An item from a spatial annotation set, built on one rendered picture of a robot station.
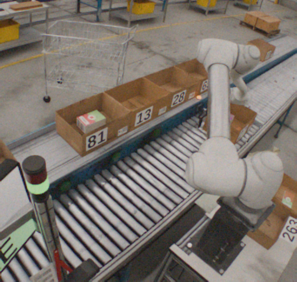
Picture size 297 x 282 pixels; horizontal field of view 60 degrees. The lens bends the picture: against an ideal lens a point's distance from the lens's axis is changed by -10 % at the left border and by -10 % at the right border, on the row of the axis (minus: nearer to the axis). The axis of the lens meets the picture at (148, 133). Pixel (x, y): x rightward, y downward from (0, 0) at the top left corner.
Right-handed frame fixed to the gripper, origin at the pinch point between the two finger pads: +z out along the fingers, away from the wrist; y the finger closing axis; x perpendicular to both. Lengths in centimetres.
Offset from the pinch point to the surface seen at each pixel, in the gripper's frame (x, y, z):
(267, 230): -37, 79, 9
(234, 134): 11.6, 19.8, -1.7
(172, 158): -34.3, -1.0, 11.1
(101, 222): -105, 6, 11
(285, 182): 9, 71, 6
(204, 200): -48, 36, 10
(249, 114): 50, 14, -2
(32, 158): -144, 28, -81
